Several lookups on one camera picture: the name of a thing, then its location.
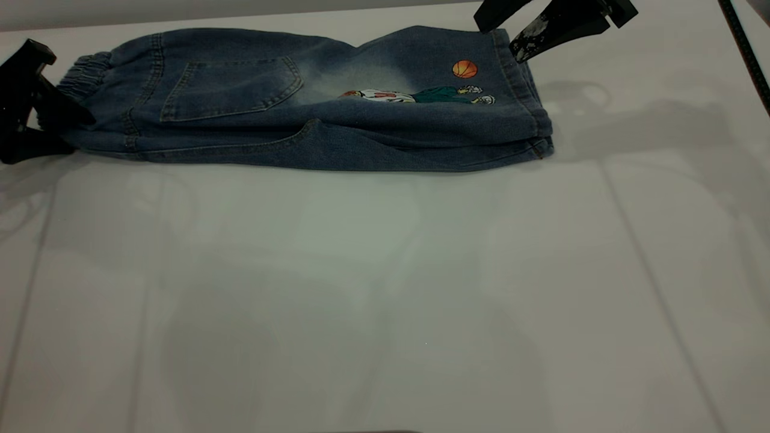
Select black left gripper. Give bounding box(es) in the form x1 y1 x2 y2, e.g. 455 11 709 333
0 39 97 165

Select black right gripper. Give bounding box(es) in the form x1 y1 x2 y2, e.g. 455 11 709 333
473 0 639 64

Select blue denim shorts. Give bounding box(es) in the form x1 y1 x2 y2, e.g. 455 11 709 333
37 25 555 174

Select black braided cable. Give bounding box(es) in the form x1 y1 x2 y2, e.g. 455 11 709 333
718 0 770 116

